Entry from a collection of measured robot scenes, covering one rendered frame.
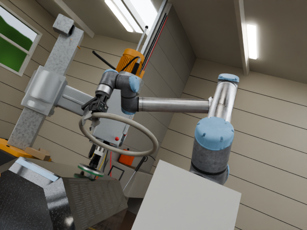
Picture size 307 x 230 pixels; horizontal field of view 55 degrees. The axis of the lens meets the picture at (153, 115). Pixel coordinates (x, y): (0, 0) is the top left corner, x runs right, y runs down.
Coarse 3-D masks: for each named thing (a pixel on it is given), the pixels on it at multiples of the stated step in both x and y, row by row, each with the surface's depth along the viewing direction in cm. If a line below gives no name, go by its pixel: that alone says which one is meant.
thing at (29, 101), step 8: (48, 72) 271; (32, 80) 270; (64, 80) 277; (24, 96) 268; (56, 96) 274; (24, 104) 267; (32, 104) 267; (40, 104) 270; (48, 104) 272; (40, 112) 270; (48, 112) 272
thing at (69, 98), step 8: (40, 72) 270; (40, 80) 268; (48, 80) 269; (56, 80) 272; (32, 88) 268; (40, 88) 267; (48, 88) 269; (56, 88) 273; (64, 88) 281; (72, 88) 284; (32, 96) 267; (40, 96) 267; (48, 96) 270; (64, 96) 280; (72, 96) 284; (80, 96) 286; (88, 96) 289; (56, 104) 278; (64, 104) 281; (72, 104) 284; (80, 104) 285; (72, 112) 294; (80, 112) 286
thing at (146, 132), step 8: (96, 112) 157; (80, 120) 166; (120, 120) 153; (128, 120) 153; (80, 128) 175; (136, 128) 156; (144, 128) 156; (88, 136) 183; (152, 136) 161; (96, 144) 190; (104, 144) 191; (120, 152) 192; (128, 152) 191; (136, 152) 189; (144, 152) 184; (152, 152) 177
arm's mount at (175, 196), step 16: (160, 160) 113; (160, 176) 111; (176, 176) 108; (192, 176) 106; (160, 192) 109; (176, 192) 106; (192, 192) 104; (208, 192) 102; (224, 192) 100; (144, 208) 109; (160, 208) 107; (176, 208) 105; (192, 208) 102; (208, 208) 100; (224, 208) 98; (144, 224) 108; (160, 224) 105; (176, 224) 103; (192, 224) 101; (208, 224) 99; (224, 224) 97
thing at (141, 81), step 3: (120, 72) 237; (123, 72) 234; (126, 72) 233; (132, 75) 232; (135, 75) 233; (138, 78) 233; (141, 81) 236; (141, 84) 237; (141, 87) 239; (138, 90) 236; (138, 93) 238
